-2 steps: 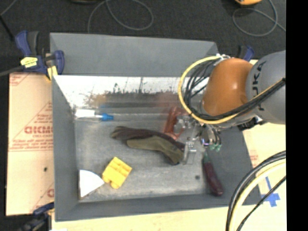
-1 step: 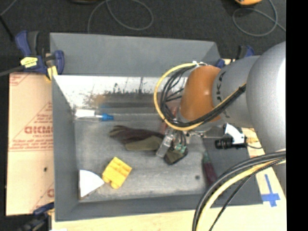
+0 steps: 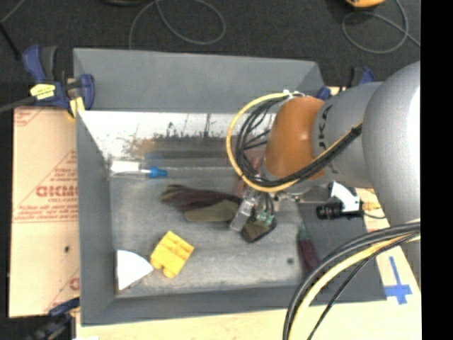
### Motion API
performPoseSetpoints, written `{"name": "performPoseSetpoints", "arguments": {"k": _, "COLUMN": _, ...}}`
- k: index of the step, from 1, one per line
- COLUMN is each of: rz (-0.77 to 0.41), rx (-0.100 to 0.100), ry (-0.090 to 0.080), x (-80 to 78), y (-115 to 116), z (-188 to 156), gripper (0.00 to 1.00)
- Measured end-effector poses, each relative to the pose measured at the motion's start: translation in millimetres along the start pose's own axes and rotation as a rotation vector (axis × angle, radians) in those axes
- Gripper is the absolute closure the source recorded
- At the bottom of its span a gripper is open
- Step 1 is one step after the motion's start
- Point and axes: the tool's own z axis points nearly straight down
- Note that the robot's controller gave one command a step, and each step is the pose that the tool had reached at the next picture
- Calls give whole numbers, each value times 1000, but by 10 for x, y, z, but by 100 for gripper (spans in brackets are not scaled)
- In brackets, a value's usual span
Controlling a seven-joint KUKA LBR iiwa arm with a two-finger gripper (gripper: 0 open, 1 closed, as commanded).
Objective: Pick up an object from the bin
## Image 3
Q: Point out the brown cardboard board red print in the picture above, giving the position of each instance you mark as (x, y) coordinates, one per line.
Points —
(42, 175)

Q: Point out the yellow toy brick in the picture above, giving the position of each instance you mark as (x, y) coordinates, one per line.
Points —
(171, 253)

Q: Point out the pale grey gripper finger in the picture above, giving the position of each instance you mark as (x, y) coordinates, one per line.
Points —
(240, 218)

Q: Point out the black cylinder on white bracket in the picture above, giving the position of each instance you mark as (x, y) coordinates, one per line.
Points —
(345, 198)

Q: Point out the brown and olive glove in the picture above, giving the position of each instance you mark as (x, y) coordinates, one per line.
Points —
(209, 205)

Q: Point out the clear plastic bottle blue cap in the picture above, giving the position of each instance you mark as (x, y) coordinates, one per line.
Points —
(134, 170)

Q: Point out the grey metal bin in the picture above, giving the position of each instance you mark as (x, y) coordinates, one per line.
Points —
(219, 260)

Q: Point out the dark red tool green tip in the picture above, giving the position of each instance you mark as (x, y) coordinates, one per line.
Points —
(308, 253)

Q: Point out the white quarter-round flat piece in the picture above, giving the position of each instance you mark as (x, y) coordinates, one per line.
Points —
(129, 269)

